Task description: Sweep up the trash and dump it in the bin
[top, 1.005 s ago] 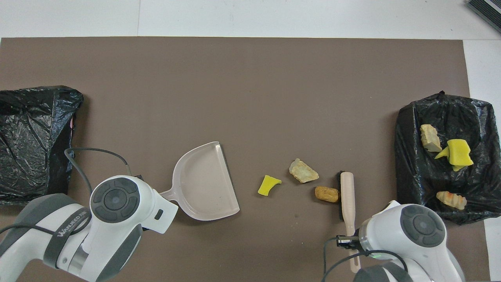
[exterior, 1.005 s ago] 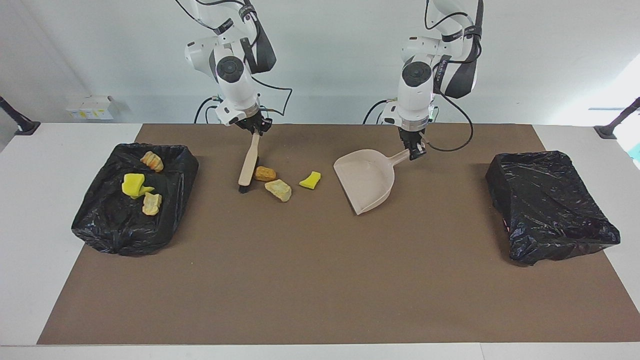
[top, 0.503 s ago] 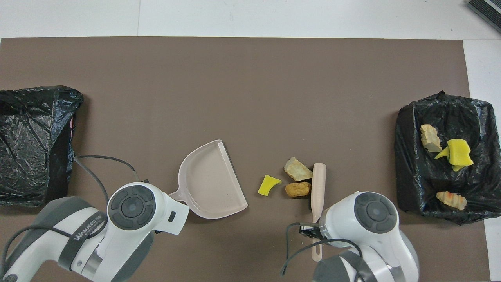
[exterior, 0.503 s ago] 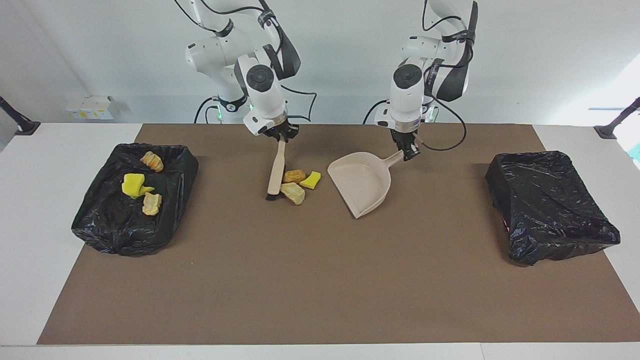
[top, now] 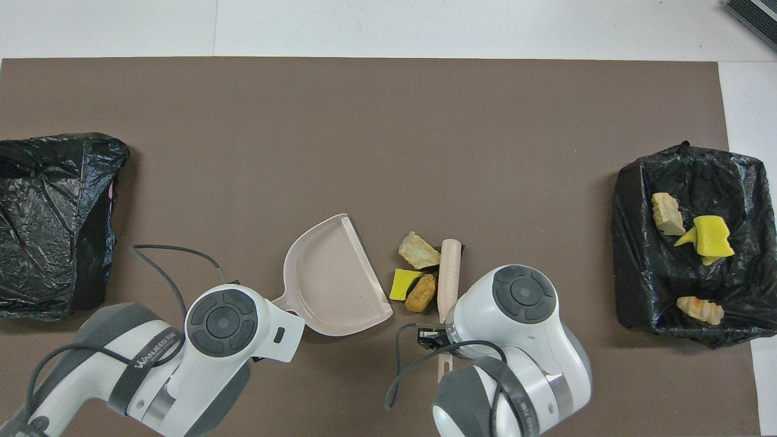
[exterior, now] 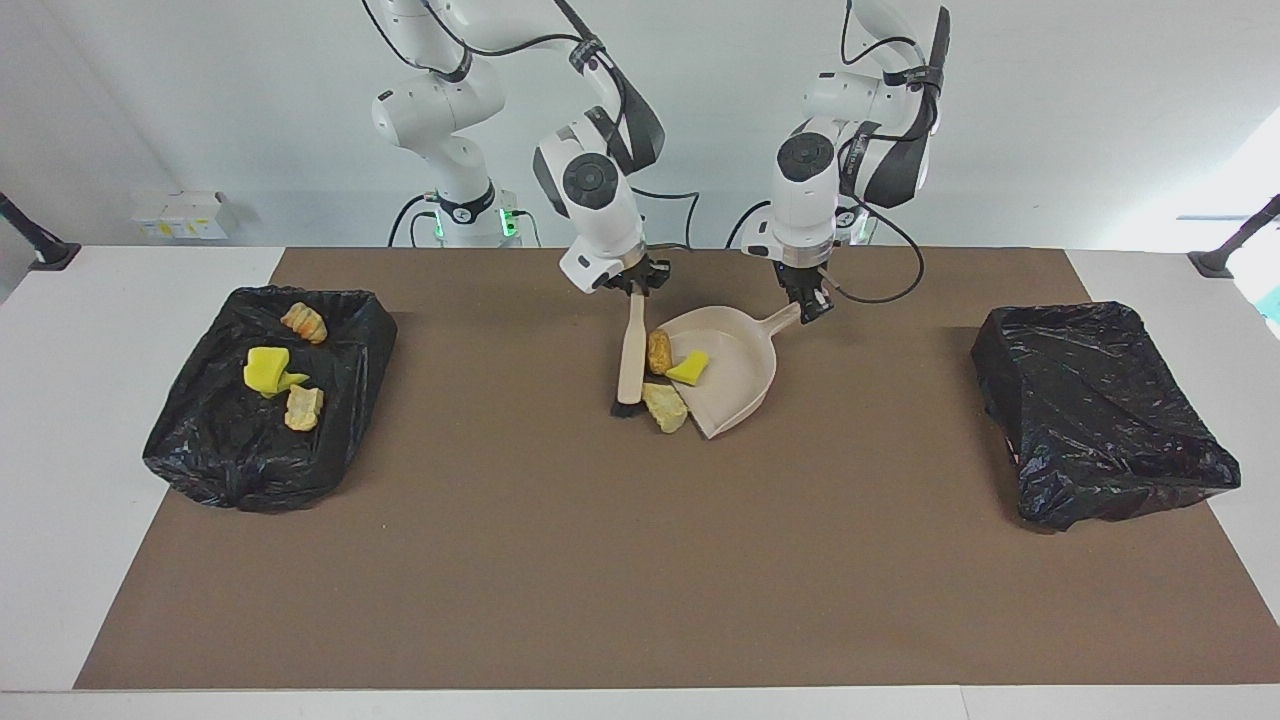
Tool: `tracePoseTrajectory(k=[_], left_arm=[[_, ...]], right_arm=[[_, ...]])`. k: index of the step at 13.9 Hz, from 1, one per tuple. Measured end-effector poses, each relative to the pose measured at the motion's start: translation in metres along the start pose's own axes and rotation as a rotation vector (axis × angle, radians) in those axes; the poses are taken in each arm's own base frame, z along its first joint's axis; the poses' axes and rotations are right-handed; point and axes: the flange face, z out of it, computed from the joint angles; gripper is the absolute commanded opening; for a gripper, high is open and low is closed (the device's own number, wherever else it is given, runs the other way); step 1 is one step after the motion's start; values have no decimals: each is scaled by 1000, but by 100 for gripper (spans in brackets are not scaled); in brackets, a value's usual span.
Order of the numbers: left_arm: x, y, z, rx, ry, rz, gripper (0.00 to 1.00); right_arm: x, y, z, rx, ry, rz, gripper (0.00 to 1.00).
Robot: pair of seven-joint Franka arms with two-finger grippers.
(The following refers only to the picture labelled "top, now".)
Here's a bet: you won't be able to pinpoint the brown fried nugget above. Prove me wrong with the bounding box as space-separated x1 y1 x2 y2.
405 274 438 314

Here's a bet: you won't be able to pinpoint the small all-yellow sponge scrap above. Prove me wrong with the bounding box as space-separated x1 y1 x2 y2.
389 269 424 302

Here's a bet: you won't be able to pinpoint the beige hand brush black bristles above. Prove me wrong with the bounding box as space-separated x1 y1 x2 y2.
436 239 466 384

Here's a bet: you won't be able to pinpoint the pale angular bread chunk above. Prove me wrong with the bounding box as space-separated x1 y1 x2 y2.
399 231 441 269

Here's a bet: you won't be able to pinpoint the beige plastic dustpan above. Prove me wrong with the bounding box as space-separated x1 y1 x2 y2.
271 213 394 337

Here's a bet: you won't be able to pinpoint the pale round bread piece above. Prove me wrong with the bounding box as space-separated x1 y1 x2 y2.
651 192 686 237

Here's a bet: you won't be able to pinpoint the striped orange croissant piece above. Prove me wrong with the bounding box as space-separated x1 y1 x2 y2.
676 296 725 327

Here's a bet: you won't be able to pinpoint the black trash bag bin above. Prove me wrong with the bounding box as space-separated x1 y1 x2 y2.
0 132 131 322
610 141 777 351

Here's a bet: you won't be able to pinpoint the brown table mat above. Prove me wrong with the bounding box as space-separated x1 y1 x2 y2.
0 56 762 437

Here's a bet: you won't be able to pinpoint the dark ribbed panel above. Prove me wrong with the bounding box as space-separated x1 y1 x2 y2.
724 0 777 52

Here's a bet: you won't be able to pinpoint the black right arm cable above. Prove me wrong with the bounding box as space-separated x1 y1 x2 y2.
385 324 529 437

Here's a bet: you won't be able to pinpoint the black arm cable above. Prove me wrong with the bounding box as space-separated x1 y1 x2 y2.
385 324 529 437
24 245 229 425

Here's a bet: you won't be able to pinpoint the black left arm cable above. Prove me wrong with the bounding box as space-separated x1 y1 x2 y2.
24 245 229 425

